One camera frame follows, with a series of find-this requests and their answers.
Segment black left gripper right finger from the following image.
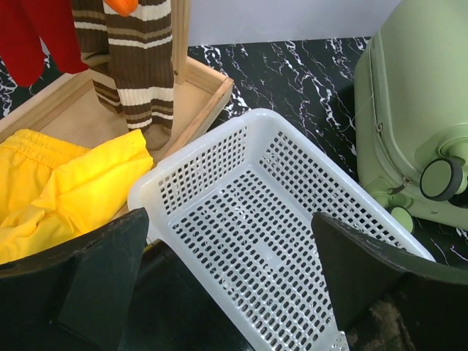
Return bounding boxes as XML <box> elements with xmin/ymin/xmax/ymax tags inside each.
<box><xmin>312</xmin><ymin>212</ymin><xmax>467</xmax><ymax>350</ymax></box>

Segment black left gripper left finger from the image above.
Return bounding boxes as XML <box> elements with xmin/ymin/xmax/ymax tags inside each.
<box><xmin>1</xmin><ymin>208</ymin><xmax>149</xmax><ymax>350</ymax></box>

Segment white plastic mesh basket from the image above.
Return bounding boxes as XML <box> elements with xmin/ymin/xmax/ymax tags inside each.
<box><xmin>127</xmin><ymin>108</ymin><xmax>431</xmax><ymax>350</ymax></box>

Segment brown striped sock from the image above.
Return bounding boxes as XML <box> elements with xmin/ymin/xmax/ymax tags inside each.
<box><xmin>71</xmin><ymin>1</ymin><xmax>174</xmax><ymax>131</ymax></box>

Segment red garment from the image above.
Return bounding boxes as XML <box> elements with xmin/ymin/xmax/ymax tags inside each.
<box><xmin>1</xmin><ymin>0</ymin><xmax>87</xmax><ymax>87</ymax></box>

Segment green hard-shell suitcase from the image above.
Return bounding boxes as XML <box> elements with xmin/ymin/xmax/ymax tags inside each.
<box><xmin>354</xmin><ymin>1</ymin><xmax>467</xmax><ymax>229</ymax></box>

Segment yellow shorts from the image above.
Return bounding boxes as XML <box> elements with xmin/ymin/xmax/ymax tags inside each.
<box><xmin>1</xmin><ymin>129</ymin><xmax>153</xmax><ymax>263</ymax></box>

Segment wooden clothes rack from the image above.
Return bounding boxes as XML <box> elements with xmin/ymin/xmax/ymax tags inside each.
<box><xmin>0</xmin><ymin>0</ymin><xmax>235</xmax><ymax>162</ymax></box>

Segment orange clothespin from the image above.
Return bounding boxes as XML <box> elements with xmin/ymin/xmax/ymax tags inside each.
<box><xmin>104</xmin><ymin>0</ymin><xmax>138</xmax><ymax>17</ymax></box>

